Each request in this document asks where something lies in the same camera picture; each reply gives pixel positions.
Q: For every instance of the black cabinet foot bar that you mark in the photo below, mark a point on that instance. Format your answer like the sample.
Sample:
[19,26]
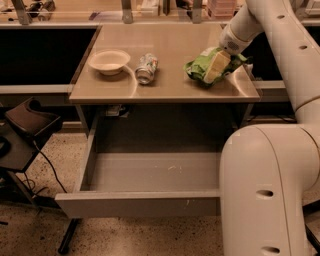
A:
[67,238]

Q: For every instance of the open grey top drawer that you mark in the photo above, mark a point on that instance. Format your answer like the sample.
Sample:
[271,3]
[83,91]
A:
[133,168]

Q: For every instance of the green rice chip bag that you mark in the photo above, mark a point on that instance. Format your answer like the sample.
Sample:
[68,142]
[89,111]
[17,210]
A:
[196,69]

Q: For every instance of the white paper bowl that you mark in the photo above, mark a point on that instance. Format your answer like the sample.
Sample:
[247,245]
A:
[109,62]

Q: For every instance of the crushed silver soda can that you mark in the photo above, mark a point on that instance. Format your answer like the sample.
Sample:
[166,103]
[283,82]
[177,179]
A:
[146,68]

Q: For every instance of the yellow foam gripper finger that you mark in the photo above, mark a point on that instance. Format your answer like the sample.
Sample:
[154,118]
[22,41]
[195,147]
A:
[216,67]

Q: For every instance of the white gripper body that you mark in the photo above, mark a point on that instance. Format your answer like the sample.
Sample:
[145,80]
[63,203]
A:
[230,41]

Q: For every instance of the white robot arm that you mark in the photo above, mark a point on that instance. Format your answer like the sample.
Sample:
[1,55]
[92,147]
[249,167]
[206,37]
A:
[265,168]

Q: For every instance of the black side stand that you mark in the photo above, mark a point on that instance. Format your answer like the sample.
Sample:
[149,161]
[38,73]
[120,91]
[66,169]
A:
[25,130]

